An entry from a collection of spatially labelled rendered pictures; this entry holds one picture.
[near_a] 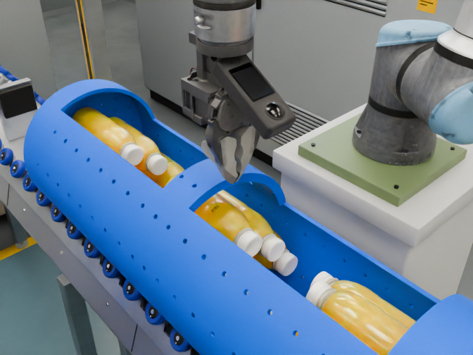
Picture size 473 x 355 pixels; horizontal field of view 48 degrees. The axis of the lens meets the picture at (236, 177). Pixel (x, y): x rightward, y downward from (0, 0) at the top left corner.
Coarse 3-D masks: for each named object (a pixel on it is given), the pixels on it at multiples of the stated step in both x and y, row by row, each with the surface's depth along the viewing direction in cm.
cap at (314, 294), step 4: (320, 280) 73; (316, 284) 72; (320, 284) 72; (324, 284) 72; (312, 288) 71; (316, 288) 71; (320, 288) 71; (324, 288) 71; (328, 288) 71; (308, 292) 71; (312, 292) 71; (316, 292) 71; (320, 292) 71; (308, 296) 71; (312, 296) 71; (316, 296) 71; (320, 296) 71; (308, 300) 71; (312, 300) 71; (316, 300) 71
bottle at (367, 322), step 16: (320, 304) 70; (336, 304) 68; (352, 304) 67; (368, 304) 67; (336, 320) 67; (352, 320) 66; (368, 320) 65; (384, 320) 65; (368, 336) 64; (384, 336) 63; (400, 336) 63; (384, 352) 62
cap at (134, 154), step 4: (132, 144) 101; (128, 148) 100; (132, 148) 100; (136, 148) 100; (140, 148) 101; (124, 152) 100; (128, 152) 100; (132, 152) 100; (136, 152) 101; (140, 152) 101; (124, 156) 100; (128, 156) 100; (132, 156) 101; (136, 156) 101; (140, 156) 102; (128, 160) 100; (132, 160) 101; (136, 160) 102; (140, 160) 102; (132, 164) 101; (136, 164) 102
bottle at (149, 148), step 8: (120, 120) 115; (128, 128) 112; (136, 136) 109; (144, 136) 110; (144, 144) 107; (152, 144) 108; (144, 152) 107; (152, 152) 107; (144, 160) 107; (144, 168) 108
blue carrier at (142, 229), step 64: (64, 128) 99; (64, 192) 96; (128, 192) 85; (192, 192) 79; (256, 192) 99; (128, 256) 83; (192, 256) 73; (320, 256) 91; (192, 320) 73; (256, 320) 65; (320, 320) 61; (448, 320) 58
